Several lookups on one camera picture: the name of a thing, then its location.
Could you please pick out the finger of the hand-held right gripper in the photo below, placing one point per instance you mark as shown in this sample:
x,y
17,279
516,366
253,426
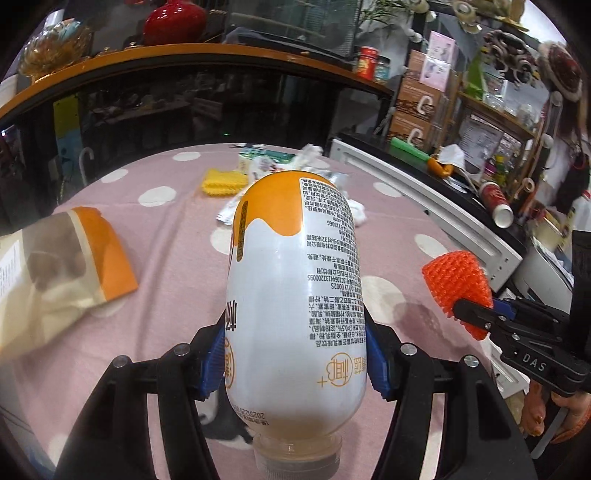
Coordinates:
x,y
478,317

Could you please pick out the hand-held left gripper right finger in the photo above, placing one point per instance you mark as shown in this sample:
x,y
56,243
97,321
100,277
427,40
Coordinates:
x,y
376,365

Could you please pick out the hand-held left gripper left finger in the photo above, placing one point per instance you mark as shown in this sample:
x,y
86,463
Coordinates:
x,y
212,365

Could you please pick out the white orange drink bottle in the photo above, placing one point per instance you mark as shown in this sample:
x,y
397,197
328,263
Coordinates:
x,y
286,300

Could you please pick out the person's right hand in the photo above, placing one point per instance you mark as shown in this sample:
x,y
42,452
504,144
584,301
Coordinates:
x,y
535,408

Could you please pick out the pink dotted tablecloth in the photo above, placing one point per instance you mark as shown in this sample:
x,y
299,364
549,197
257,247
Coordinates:
x,y
175,258

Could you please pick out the red paper cup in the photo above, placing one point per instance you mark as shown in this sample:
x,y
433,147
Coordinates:
x,y
497,205

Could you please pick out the crumpled white tissue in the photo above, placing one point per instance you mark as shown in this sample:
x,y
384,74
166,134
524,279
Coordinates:
x,y
309,156
356,212

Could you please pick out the silver foil wrapper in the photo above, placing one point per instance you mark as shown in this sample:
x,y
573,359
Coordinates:
x,y
230,210

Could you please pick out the folded white paper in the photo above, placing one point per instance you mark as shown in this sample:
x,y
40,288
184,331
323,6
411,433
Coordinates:
x,y
452,156

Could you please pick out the orange white paper bag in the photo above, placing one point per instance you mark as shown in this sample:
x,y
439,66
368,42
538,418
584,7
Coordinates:
x,y
60,277

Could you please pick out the green orange plastic tool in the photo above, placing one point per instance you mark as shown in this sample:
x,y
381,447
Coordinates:
x,y
408,151

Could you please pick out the yellow sponge cloth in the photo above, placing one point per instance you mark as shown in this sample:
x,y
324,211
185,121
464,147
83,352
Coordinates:
x,y
224,183

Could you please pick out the wooden shelf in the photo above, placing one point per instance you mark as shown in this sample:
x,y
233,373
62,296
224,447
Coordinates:
x,y
489,120

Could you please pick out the white green packet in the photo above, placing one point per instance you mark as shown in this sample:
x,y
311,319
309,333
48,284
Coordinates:
x,y
263,159

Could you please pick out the brown cardboard boxes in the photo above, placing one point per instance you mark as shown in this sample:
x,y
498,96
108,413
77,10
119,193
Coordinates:
x,y
413,106

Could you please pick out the dark glass display counter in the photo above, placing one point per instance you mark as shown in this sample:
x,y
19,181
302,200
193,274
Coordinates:
x,y
184,101

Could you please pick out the teal lidded jar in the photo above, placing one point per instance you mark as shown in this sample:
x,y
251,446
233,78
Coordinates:
x,y
382,69

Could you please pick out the red can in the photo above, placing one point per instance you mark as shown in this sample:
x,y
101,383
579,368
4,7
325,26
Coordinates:
x,y
368,63

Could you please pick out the red vase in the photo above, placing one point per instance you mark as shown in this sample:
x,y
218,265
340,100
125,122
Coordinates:
x,y
174,23

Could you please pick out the glass fish tank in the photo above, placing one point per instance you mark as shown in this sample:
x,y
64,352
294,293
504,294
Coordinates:
x,y
286,23

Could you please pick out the gold glass bowl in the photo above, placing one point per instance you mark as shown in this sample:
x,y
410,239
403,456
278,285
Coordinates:
x,y
55,48

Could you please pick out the round red wall ornament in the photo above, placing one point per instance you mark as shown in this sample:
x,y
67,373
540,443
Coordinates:
x,y
562,69

